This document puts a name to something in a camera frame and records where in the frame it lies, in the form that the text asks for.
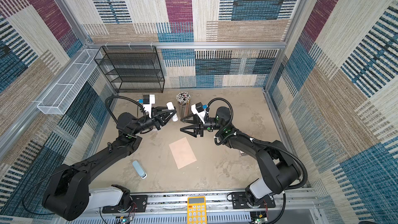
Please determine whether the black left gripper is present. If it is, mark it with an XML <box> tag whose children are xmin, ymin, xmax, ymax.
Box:
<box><xmin>132</xmin><ymin>108</ymin><xmax>175</xmax><ymax>138</ymax></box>

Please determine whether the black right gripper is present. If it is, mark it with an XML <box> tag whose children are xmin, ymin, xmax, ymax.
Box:
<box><xmin>181</xmin><ymin>111</ymin><xmax>223</xmax><ymax>138</ymax></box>

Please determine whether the pink paper envelope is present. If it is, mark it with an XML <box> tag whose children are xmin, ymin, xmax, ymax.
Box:
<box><xmin>169</xmin><ymin>138</ymin><xmax>197</xmax><ymax>169</ymax></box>

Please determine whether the white glue stick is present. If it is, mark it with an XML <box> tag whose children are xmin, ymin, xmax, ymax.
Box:
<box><xmin>166</xmin><ymin>102</ymin><xmax>178</xmax><ymax>122</ymax></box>

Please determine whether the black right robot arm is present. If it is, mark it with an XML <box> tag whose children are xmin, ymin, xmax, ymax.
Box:
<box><xmin>180</xmin><ymin>97</ymin><xmax>308</xmax><ymax>208</ymax></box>

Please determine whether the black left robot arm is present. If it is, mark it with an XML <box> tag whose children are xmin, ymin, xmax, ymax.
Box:
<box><xmin>42</xmin><ymin>94</ymin><xmax>177</xmax><ymax>221</ymax></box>

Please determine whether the pencil holder cup with pencils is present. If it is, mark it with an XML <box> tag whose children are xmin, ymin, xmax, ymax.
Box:
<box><xmin>176</xmin><ymin>92</ymin><xmax>191</xmax><ymax>119</ymax></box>

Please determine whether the yellow calculator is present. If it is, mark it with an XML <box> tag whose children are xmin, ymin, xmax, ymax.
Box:
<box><xmin>187</xmin><ymin>196</ymin><xmax>207</xmax><ymax>224</ymax></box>

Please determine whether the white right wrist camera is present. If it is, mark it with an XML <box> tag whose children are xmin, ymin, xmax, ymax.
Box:
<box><xmin>191</xmin><ymin>102</ymin><xmax>207</xmax><ymax>124</ymax></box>

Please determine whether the black wire mesh shelf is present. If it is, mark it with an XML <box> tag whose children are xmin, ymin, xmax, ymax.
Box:
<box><xmin>94</xmin><ymin>46</ymin><xmax>165</xmax><ymax>93</ymax></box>

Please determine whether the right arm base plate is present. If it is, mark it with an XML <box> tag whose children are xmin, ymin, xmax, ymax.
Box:
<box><xmin>227</xmin><ymin>191</ymin><xmax>276</xmax><ymax>209</ymax></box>

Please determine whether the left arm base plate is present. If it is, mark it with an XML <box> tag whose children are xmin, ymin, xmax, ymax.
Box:
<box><xmin>102</xmin><ymin>195</ymin><xmax>148</xmax><ymax>214</ymax></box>

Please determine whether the white wire mesh basket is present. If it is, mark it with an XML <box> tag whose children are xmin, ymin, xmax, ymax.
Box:
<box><xmin>37</xmin><ymin>49</ymin><xmax>98</xmax><ymax>115</ymax></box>

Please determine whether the aluminium front rail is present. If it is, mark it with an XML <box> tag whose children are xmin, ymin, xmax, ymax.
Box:
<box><xmin>72</xmin><ymin>188</ymin><xmax>327</xmax><ymax>224</ymax></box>

